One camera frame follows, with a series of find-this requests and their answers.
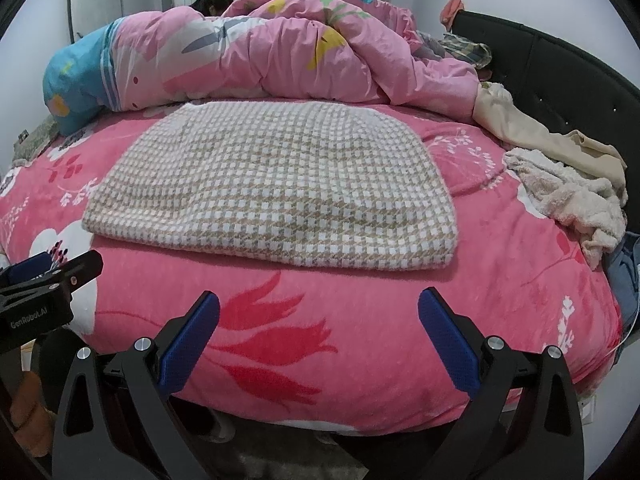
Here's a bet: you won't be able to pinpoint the white leaning panel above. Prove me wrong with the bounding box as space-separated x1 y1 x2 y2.
66 0 124 45

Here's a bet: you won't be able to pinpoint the plaid cloth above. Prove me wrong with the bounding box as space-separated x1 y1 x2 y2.
440 32 493 70

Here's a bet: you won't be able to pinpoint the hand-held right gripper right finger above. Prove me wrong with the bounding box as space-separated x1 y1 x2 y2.
417 287 586 480

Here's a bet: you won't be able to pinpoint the white fluffy garment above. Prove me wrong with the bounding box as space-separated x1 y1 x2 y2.
502 147 627 270

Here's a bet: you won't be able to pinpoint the pink floral quilt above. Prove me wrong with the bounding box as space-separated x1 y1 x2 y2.
42 0 481 136

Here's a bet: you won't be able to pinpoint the black padded headboard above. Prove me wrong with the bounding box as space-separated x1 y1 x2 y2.
450 10 640 233

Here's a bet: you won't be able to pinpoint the pink floral bed blanket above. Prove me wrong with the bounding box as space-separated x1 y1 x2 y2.
0 95 626 436

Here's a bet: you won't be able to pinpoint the blue jeans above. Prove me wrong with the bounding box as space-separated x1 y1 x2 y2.
602 232 640 321

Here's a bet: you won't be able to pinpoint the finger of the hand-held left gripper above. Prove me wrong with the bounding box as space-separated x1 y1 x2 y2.
0 254 56 285
0 250 104 311

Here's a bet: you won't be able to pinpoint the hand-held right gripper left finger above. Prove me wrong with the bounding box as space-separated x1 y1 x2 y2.
51 290 221 480

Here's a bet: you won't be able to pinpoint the beige white checked coat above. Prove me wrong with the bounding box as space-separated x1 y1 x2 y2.
81 100 460 272

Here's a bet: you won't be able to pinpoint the cream garment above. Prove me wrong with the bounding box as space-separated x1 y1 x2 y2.
472 81 628 201

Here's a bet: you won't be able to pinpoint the orange-red cloth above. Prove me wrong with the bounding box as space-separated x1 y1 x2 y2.
439 0 466 29

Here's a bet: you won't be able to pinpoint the orange cloth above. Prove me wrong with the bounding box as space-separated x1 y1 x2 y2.
9 370 57 458

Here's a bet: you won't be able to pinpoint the grey patterned cloth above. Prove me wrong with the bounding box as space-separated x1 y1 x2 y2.
12 114 60 162

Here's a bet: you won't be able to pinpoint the grey slipper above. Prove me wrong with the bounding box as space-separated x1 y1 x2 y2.
197 407 237 443

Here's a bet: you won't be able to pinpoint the white cable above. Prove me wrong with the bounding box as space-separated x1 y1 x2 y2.
605 260 640 361

